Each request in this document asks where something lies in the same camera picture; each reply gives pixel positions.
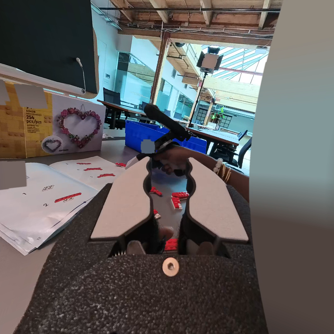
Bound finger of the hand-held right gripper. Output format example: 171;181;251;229
126;154;147;169

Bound white instruction booklet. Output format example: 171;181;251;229
0;156;131;256

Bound yellow and white toy box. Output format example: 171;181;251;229
0;80;106;159

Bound gold bangles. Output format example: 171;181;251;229
219;163;232;184

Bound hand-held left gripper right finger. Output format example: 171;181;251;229
178;157;249;256

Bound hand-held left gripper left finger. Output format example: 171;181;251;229
90;157;160;255

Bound grey desk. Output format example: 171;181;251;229
0;129;251;334

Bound blue plastic bin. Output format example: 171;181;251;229
125;120;208;155

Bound panel light on stand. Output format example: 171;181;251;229
188;51;224;129

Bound black wood-framed board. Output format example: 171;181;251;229
0;0;100;100

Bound black office chair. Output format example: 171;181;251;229
229;130;252;170
103;87;126;130

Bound person's right forearm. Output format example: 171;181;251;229
222;167;250;204

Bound person's right hand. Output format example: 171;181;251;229
156;146;217;175

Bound white cord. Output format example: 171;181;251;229
76;57;87;94

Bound green potted plant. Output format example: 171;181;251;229
211;106;226;124

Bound dark wooden table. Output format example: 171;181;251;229
186;126;240;157
97;99;147;123

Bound red brick assembly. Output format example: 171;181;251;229
171;191;190;211

